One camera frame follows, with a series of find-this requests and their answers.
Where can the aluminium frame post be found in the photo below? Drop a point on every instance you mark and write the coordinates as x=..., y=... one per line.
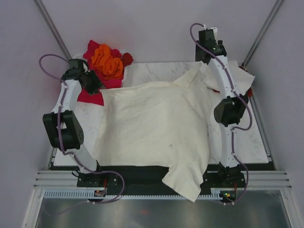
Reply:
x=50, y=24
x=267, y=23

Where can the magenta pink t shirt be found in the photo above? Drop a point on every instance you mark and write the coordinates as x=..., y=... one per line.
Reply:
x=126, y=59

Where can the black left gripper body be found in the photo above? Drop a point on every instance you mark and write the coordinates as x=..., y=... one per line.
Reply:
x=85, y=72

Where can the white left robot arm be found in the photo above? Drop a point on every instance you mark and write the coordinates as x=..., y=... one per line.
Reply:
x=62, y=126

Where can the orange t shirt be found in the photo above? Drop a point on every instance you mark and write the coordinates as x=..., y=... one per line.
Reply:
x=104, y=62

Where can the white plastic laundry basket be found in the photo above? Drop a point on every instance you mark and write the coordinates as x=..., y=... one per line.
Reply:
x=78, y=56

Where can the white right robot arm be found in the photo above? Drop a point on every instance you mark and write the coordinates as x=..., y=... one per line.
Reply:
x=232, y=112

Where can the white slotted cable duct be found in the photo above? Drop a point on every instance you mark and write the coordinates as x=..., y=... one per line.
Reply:
x=101, y=194

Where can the cream white t shirt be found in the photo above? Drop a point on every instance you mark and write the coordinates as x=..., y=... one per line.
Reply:
x=159, y=124

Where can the left aluminium frame post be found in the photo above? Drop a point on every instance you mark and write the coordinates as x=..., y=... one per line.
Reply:
x=50, y=24

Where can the right aluminium frame post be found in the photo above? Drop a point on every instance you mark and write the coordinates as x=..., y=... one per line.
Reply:
x=267, y=23

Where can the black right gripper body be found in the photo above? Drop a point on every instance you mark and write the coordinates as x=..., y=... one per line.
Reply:
x=197, y=53

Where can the folded cream t shirt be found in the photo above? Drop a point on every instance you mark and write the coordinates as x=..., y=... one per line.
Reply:
x=242, y=78

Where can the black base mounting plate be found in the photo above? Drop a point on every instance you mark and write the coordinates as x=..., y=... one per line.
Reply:
x=147, y=180

